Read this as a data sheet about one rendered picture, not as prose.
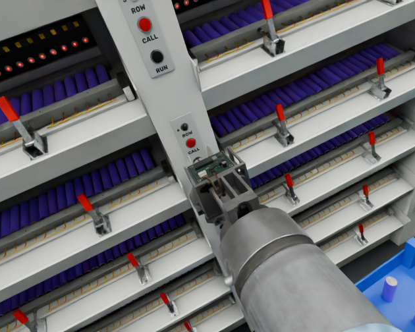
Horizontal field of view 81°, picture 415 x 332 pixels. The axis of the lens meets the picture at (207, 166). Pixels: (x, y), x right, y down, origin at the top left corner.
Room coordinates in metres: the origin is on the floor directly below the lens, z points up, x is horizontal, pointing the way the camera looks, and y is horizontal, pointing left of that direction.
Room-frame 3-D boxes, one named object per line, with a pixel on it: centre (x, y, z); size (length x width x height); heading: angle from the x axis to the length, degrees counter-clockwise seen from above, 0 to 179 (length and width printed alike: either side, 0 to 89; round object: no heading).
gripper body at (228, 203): (0.23, -0.01, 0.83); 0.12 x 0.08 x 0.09; 9
